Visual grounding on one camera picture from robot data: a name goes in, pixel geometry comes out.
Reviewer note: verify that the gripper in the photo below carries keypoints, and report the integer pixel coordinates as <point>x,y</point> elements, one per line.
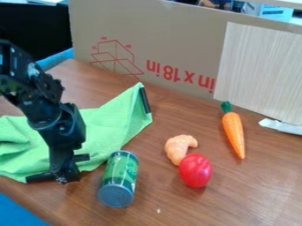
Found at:
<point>63,163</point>

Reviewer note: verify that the orange toy croissant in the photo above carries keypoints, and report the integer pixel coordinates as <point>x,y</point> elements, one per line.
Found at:
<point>177,147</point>

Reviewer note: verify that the white paper scrap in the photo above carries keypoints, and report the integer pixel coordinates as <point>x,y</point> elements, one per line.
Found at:
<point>281,126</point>

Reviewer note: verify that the white and blue box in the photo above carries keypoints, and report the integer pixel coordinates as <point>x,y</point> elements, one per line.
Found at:
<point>275,11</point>

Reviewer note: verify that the green can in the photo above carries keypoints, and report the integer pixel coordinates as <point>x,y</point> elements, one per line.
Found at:
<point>120,178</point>

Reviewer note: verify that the green cloth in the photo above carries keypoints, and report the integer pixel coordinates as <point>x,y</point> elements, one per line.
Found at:
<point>112,117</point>

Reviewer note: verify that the red toy tomato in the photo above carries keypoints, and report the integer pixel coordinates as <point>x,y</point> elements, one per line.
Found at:
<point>195,170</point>

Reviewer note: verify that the cardboard box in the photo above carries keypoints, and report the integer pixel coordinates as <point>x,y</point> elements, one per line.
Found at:
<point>157,38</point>

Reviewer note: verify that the orange toy carrot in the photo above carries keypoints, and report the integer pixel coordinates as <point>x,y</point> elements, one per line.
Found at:
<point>234,132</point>

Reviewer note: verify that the light wooden board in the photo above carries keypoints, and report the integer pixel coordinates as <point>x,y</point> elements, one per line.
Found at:
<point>259,70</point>

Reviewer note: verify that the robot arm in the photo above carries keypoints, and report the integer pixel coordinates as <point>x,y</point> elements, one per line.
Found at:
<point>41,100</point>

